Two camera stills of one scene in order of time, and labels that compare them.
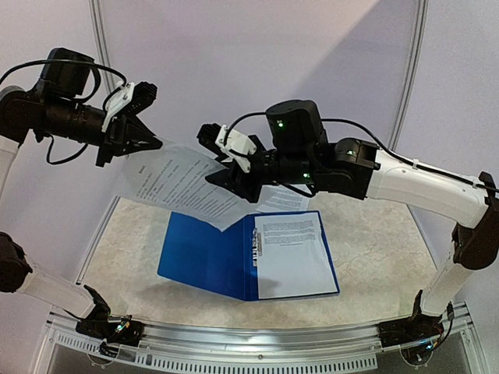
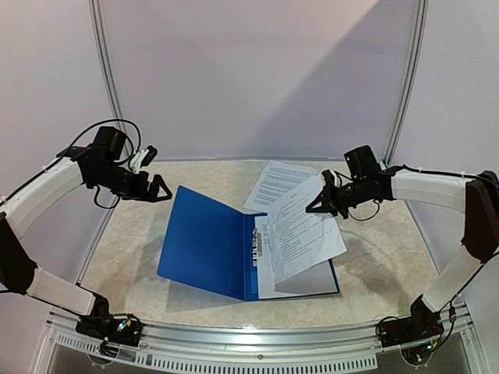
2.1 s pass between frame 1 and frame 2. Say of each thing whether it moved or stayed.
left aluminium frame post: stayed
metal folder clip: stayed
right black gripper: moved
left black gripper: moved
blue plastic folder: stayed
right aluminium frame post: stayed
